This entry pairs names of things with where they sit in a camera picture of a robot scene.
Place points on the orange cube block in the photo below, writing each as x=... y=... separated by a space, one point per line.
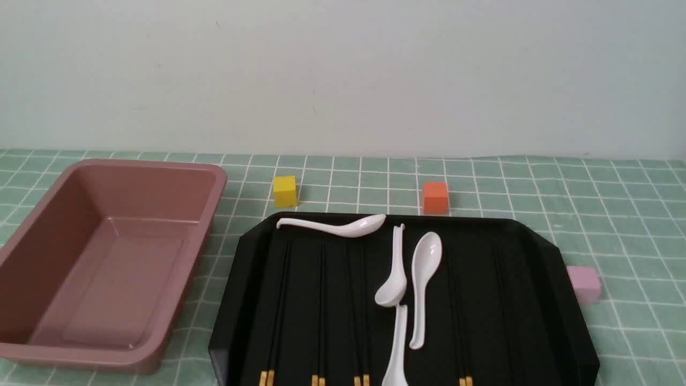
x=435 y=198

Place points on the yellow cube block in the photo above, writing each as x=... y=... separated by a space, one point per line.
x=285 y=191

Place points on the green checkered tablecloth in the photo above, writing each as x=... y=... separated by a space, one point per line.
x=626 y=218

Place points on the black plastic tray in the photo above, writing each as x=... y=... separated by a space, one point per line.
x=525 y=325

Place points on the black chopstick gold tip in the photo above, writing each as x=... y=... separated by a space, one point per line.
x=357 y=378
x=321 y=368
x=463 y=324
x=314 y=375
x=263 y=373
x=455 y=322
x=279 y=316
x=363 y=311

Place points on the pink plastic bin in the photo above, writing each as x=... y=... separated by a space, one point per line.
x=95 y=275

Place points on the white spoon bottom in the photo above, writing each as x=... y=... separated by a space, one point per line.
x=395 y=374

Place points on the white spoon top horizontal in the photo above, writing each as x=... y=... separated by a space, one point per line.
x=358 y=228

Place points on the white spoon middle right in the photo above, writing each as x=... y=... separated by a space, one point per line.
x=426 y=258

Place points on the white spoon middle left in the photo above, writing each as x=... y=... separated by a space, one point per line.
x=393 y=289

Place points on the pink cube block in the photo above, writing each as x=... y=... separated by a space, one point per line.
x=586 y=283

